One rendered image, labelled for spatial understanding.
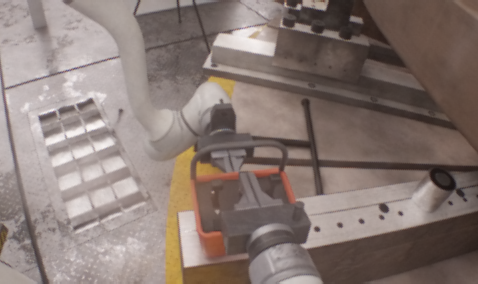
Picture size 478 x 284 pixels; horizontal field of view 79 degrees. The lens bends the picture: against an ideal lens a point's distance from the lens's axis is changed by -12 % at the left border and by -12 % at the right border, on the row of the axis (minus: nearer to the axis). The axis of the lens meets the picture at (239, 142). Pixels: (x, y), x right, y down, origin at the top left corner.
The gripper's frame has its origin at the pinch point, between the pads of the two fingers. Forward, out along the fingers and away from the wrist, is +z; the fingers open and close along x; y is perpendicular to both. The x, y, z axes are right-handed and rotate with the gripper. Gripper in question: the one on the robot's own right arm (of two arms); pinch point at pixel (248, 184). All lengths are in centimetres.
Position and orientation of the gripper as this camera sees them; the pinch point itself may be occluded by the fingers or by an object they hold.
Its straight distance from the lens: 59.7
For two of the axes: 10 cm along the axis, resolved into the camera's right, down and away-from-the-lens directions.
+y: 0.6, -8.4, -5.4
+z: -2.2, -5.4, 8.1
